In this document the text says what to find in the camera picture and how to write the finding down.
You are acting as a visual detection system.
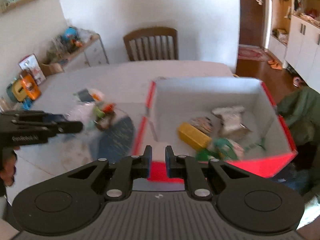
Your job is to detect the white tissue pack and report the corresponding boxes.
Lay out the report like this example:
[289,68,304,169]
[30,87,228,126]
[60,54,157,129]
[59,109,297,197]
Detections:
[67,88,105,129]

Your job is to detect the yellow small box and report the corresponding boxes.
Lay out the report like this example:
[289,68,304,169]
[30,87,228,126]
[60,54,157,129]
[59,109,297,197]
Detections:
[177,122,212,151]

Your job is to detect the silver foil snack pouch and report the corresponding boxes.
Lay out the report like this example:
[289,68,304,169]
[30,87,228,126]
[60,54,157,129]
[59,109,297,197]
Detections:
[212,105,252,142]

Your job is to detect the red white cardboard box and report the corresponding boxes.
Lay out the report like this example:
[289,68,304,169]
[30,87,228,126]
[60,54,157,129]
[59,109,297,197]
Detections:
[133,77,297,183]

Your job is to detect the red orange keychain toy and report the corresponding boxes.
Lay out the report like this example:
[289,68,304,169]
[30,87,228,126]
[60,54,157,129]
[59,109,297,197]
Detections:
[93,103,116,131]

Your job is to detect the person's left hand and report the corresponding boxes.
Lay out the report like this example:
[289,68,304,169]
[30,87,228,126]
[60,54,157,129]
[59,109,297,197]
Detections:
[1,148,17,187]

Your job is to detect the blue cloth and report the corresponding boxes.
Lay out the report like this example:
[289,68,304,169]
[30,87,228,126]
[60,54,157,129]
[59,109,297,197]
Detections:
[22,97,33,111]

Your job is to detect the yellow teal tissue holder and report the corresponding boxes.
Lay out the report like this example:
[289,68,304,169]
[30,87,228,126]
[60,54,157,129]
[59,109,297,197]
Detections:
[6,80,27,102]

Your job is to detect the orange brown bottle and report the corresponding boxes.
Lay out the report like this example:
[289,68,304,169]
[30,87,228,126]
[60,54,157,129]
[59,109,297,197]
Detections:
[20,72,41,101]

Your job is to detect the cardboard box on sideboard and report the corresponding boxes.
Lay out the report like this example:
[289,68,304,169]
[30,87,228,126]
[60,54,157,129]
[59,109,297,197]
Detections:
[40,63,64,77]

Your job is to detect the red white snack bag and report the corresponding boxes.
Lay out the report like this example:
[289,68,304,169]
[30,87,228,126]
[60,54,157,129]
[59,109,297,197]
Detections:
[18,54,46,85]

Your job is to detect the white drawer sideboard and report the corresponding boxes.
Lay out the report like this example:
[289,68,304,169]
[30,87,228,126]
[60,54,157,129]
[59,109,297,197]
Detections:
[57,34,109,73]

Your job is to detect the blue toy on sideboard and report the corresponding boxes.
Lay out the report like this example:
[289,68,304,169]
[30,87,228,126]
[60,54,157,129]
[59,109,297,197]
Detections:
[61,27,78,44]

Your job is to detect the brown wooden chair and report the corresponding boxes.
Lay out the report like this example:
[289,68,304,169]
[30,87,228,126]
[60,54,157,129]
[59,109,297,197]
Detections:
[123,27,179,61]

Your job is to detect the red round door rug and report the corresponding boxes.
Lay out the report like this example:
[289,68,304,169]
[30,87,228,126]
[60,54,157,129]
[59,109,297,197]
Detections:
[238,45,270,61]

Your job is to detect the dark green jacket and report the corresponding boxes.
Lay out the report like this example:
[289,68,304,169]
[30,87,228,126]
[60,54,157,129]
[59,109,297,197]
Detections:
[276,87,319,202]

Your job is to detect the orange slippers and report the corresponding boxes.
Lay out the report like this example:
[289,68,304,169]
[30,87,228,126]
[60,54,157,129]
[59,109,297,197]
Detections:
[268,60,282,70]

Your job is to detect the brown entrance door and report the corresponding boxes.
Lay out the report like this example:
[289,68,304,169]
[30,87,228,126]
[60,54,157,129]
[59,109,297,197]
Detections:
[239,0,266,47]

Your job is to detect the white shoe cabinet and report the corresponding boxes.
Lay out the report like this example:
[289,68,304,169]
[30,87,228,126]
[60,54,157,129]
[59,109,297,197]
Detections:
[267,0,319,90]

